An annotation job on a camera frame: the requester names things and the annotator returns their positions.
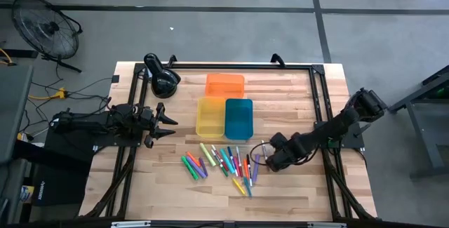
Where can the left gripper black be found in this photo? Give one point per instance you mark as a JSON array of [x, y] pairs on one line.
[[149, 122]]

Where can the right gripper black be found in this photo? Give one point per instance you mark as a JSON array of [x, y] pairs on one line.
[[282, 152]]

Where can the brown Expo marker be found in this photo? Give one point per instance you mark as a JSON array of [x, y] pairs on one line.
[[264, 150]]

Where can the purple highlighter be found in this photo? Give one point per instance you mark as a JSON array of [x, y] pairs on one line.
[[256, 168]]

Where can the black Expo marker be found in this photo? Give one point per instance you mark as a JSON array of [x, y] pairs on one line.
[[249, 172]]

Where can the orange highlighter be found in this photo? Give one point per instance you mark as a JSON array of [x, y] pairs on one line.
[[246, 168], [193, 159]]

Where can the pink highlighter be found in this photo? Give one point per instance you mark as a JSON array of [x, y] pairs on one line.
[[236, 168]]

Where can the green fat marker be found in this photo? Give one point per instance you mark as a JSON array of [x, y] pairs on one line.
[[189, 167]]

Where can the teal highlighter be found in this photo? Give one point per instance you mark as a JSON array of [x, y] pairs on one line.
[[247, 187]]

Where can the yellow-green fat marker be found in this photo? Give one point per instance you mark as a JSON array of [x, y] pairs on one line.
[[208, 154]]

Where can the blue Expo marker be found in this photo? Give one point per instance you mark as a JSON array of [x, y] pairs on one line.
[[229, 151]]

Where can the red Expo marker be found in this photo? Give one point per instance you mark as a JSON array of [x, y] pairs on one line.
[[214, 148]]

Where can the yellow highlighter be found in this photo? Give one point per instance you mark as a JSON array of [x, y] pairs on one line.
[[239, 186]]

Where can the teal fat marker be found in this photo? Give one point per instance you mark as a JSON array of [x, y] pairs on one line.
[[227, 161]]

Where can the dark purple pen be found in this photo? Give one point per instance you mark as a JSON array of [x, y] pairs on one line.
[[203, 167]]

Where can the green Expo marker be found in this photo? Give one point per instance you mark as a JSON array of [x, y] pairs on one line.
[[225, 173]]

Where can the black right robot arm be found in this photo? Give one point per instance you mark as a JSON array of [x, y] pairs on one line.
[[333, 126]]

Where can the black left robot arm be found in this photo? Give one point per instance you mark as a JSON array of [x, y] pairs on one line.
[[87, 122]]

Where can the black desk lamp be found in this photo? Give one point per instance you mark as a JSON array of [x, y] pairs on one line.
[[165, 82]]

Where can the yellow plastic bin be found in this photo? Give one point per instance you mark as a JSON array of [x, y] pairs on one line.
[[210, 117]]

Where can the blue plastic bin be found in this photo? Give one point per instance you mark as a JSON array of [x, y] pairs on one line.
[[238, 119]]

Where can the small black clip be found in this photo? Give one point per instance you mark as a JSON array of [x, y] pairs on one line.
[[115, 79]]

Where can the orange plastic bin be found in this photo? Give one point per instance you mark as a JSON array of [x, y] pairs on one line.
[[224, 86]]

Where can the dark metal table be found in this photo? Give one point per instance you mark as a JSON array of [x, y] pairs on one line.
[[422, 133]]

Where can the black floor fan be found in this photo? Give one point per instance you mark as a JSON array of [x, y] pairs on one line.
[[51, 28]]

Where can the grey desk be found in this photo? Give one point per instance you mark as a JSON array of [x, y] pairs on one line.
[[14, 108]]

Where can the colourful packet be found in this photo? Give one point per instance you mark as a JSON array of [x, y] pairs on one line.
[[27, 193]]

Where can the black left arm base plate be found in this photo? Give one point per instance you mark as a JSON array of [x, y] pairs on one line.
[[119, 143]]

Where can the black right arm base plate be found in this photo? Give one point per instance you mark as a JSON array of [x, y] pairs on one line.
[[354, 140]]

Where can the silver bracket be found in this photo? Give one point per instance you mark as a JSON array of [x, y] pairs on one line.
[[326, 225], [129, 224]]

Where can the black aluminium rig frame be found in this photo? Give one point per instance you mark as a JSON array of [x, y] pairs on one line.
[[245, 67]]

